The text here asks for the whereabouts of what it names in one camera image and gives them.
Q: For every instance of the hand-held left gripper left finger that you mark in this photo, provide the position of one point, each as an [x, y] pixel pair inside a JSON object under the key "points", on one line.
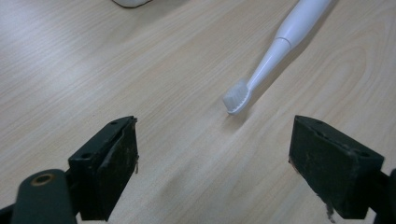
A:
{"points": [[102, 174]]}

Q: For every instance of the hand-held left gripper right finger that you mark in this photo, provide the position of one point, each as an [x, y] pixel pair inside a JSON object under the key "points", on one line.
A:
{"points": [[330, 168]]}

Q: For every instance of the white electric toothbrush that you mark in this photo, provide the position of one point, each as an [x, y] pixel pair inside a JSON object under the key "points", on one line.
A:
{"points": [[281, 43]]}

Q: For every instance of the white round object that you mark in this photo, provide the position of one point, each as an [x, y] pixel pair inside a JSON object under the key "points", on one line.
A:
{"points": [[131, 2]]}

